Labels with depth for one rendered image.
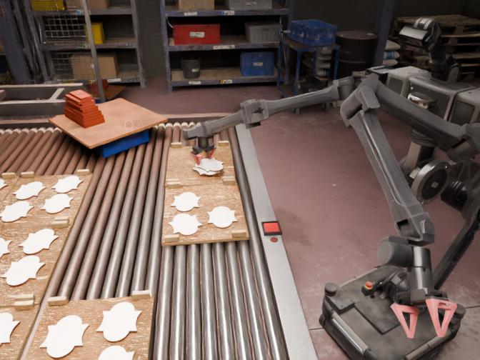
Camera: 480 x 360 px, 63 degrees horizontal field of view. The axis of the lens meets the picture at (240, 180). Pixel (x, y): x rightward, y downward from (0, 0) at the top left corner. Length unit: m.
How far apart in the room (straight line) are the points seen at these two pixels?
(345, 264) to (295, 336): 1.66
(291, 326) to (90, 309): 0.65
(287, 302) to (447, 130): 0.74
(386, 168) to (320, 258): 1.90
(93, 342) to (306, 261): 1.86
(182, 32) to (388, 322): 4.66
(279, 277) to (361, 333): 0.87
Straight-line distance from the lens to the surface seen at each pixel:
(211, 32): 5.88
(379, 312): 2.33
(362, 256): 3.02
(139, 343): 1.29
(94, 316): 1.40
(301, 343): 1.31
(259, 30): 5.99
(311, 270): 2.83
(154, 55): 6.60
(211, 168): 2.00
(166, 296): 1.42
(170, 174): 2.01
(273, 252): 1.56
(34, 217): 1.90
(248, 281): 1.44
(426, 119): 1.27
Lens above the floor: 1.97
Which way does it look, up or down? 32 degrees down
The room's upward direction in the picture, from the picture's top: 1 degrees clockwise
